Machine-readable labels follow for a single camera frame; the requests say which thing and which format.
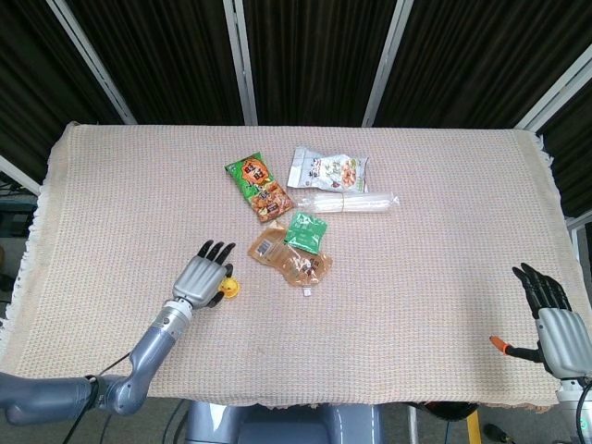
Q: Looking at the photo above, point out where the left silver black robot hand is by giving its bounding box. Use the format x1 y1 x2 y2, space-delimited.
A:
172 240 237 310

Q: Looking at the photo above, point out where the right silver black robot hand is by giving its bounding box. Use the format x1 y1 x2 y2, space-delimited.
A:
489 262 592 379

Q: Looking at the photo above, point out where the small yellow toy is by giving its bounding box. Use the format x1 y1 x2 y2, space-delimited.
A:
218 276 243 301

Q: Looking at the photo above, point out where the brown spout drink pouch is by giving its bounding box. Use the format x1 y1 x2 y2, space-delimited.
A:
245 220 335 296

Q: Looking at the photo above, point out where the green red snack bag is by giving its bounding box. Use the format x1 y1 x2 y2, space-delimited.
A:
224 153 296 226

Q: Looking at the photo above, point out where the green tea sachet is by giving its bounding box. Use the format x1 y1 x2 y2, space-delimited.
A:
282 210 330 256

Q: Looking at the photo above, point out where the yellow stand leg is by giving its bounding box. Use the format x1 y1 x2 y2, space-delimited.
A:
465 410 481 444

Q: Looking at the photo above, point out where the silver white nut snack bag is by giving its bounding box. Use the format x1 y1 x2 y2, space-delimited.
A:
286 146 370 194

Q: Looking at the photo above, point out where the clear plastic straw bundle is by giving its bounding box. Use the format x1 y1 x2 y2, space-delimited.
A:
295 190 401 216

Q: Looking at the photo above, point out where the beige woven tablecloth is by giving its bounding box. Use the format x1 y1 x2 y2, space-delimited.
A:
0 120 592 413

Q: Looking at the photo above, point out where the black pleated curtain panel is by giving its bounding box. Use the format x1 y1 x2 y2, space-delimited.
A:
64 0 246 126
242 0 399 127
0 0 127 186
372 0 592 130

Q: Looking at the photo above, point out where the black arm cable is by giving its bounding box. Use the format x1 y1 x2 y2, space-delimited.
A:
58 350 136 444

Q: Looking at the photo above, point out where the white metal frame post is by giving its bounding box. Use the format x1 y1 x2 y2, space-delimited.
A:
45 0 139 126
512 44 592 136
0 154 43 197
361 0 415 128
222 0 259 127

